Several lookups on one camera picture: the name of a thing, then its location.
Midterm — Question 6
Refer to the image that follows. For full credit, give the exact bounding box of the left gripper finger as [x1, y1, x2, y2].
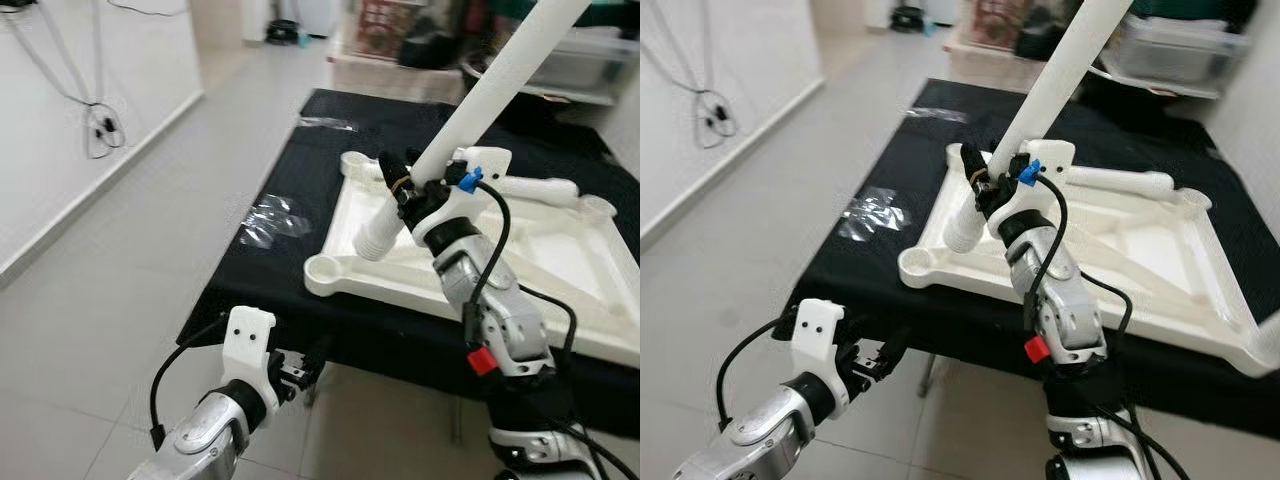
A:
[305, 335, 339, 379]
[880, 322, 914, 369]

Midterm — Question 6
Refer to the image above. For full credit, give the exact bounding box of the white plastic table leg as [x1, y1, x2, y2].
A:
[1068, 166, 1177, 202]
[498, 177, 581, 208]
[943, 0, 1136, 254]
[353, 0, 593, 263]

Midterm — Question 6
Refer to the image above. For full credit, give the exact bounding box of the white plastic children table top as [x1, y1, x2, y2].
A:
[897, 140, 1280, 379]
[303, 150, 641, 369]

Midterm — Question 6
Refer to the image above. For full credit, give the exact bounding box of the black table cloth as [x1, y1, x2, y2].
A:
[177, 88, 641, 439]
[778, 78, 1280, 441]

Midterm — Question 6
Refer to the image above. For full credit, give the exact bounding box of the black bag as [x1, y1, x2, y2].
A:
[1015, 0, 1076, 61]
[400, 0, 471, 71]

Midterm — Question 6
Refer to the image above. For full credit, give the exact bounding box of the red printed box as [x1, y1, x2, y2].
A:
[960, 0, 1031, 51]
[355, 0, 421, 61]

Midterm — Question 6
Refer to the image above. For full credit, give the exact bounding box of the clear plastic storage box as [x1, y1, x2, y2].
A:
[1115, 15, 1251, 86]
[520, 25, 641, 96]

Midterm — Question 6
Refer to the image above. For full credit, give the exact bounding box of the dark green lid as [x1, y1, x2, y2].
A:
[575, 0, 641, 26]
[1150, 0, 1261, 21]

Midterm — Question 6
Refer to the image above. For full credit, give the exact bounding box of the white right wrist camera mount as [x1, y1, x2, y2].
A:
[985, 139, 1077, 246]
[408, 146, 514, 251]

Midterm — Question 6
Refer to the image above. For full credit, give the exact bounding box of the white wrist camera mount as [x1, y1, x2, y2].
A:
[788, 298, 849, 389]
[220, 307, 278, 389]
[985, 139, 1077, 246]
[408, 146, 514, 251]

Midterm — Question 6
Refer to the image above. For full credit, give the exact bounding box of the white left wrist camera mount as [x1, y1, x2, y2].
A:
[788, 298, 849, 389]
[220, 307, 278, 389]

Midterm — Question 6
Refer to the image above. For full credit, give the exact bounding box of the black wall cable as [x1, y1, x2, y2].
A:
[660, 0, 739, 151]
[0, 0, 129, 161]

